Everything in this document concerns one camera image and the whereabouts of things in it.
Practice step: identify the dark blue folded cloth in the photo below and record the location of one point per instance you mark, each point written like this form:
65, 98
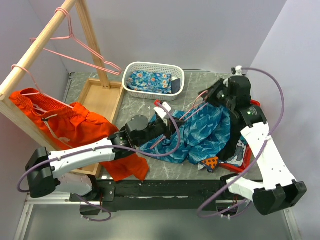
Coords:
175, 85

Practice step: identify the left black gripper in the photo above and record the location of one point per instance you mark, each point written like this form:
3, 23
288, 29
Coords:
170, 128

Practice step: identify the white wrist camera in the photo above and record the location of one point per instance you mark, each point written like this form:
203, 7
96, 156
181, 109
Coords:
237, 71
163, 109

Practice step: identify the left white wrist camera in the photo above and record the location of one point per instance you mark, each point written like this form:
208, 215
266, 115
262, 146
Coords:
163, 109

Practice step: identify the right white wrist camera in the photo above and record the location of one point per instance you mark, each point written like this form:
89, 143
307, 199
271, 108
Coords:
237, 71

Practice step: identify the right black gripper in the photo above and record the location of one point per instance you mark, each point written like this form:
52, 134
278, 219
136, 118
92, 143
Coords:
209, 96

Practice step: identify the blue floral cloth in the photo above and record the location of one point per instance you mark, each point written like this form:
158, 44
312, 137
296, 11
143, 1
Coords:
150, 82

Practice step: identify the orange patterned cloth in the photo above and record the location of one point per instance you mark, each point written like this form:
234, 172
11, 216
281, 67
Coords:
210, 164

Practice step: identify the red plastic bin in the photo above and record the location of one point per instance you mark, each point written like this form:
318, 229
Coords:
241, 158

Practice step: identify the aluminium frame rail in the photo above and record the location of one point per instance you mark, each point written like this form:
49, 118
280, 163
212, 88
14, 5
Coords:
53, 217

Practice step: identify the pink hanger holding orange shorts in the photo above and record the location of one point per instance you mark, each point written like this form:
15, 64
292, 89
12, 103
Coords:
37, 86

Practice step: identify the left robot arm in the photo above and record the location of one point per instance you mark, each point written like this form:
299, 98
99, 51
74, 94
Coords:
49, 171

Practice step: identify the wooden clothes rack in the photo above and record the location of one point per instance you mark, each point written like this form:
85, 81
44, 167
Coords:
100, 95

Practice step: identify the blue shark print shorts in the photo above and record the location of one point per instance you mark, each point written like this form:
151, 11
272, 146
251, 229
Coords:
204, 134

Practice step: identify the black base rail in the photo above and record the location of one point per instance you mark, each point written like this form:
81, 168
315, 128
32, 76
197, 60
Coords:
150, 195

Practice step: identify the pink wire hanger top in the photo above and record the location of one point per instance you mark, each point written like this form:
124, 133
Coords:
71, 35

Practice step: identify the white plastic basket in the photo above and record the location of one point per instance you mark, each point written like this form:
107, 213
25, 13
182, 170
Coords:
175, 71

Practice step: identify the black garment in bin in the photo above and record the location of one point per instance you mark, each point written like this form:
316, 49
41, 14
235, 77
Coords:
237, 123

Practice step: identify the orange shorts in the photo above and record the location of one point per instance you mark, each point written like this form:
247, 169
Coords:
73, 126

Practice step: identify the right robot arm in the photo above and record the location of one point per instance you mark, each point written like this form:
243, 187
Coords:
279, 189

